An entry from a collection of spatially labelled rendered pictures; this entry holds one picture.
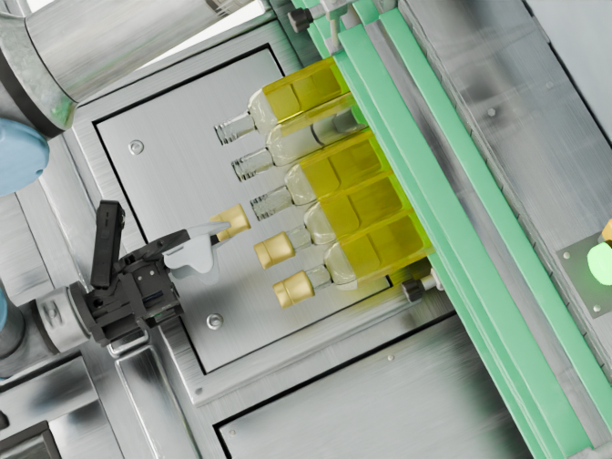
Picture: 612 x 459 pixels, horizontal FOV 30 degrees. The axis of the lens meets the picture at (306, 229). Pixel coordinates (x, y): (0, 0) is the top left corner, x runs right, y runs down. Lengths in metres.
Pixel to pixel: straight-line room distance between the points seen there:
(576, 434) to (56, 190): 0.80
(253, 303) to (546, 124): 0.48
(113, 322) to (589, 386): 0.58
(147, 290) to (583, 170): 0.54
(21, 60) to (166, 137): 0.69
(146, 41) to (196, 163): 0.66
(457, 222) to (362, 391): 0.35
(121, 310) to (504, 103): 0.52
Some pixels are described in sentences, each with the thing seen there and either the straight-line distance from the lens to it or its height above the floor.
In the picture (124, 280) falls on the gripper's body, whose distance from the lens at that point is 1.41.
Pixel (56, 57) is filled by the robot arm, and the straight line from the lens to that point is 0.98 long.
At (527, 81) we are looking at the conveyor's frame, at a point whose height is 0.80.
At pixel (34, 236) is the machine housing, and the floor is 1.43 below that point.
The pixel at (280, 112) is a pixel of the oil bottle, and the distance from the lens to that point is 1.47.
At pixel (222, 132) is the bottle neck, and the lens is 1.48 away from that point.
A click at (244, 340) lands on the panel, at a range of 1.54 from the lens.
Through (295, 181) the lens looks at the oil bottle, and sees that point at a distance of 1.43.
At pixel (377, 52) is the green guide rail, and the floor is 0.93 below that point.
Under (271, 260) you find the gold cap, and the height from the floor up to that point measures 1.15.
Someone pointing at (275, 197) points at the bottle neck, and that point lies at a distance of 1.44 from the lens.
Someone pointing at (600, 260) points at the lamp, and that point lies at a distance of 1.23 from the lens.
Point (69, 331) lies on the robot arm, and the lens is 1.42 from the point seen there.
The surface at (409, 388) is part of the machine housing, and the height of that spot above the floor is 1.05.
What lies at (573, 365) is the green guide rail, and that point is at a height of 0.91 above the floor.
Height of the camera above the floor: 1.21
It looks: 5 degrees down
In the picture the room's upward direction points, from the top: 115 degrees counter-clockwise
